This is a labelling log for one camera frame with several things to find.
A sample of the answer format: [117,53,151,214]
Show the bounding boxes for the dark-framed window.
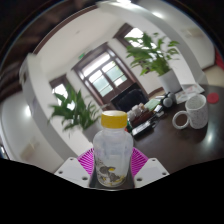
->
[49,74,74,102]
[114,22,145,48]

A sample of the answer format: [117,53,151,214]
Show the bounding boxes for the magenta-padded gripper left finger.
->
[53,148,100,188]

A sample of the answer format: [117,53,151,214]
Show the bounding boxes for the clear yellow-capped plastic bottle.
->
[92,110,135,188]

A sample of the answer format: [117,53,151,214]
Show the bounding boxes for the green notebook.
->
[142,97,163,113]

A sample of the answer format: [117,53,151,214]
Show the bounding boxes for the dark wooden glazed double door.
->
[71,42,135,105]

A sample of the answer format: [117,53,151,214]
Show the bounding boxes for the leafy plant in white pot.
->
[48,82,103,141]
[125,30,183,95]

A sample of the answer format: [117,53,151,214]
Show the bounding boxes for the black chair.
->
[109,87,150,113]

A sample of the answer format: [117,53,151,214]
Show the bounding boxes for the grey headphones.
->
[161,91,178,109]

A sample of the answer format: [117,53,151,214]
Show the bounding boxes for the flat round red coaster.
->
[206,91,221,105]

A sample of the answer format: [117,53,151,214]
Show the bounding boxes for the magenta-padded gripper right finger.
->
[124,147,170,189]

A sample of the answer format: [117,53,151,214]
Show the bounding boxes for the flat black case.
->
[130,119,157,138]

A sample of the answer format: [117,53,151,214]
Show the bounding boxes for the red carpeted stairs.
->
[214,47,224,72]

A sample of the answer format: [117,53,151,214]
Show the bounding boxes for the white speckled mug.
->
[171,93,210,131]

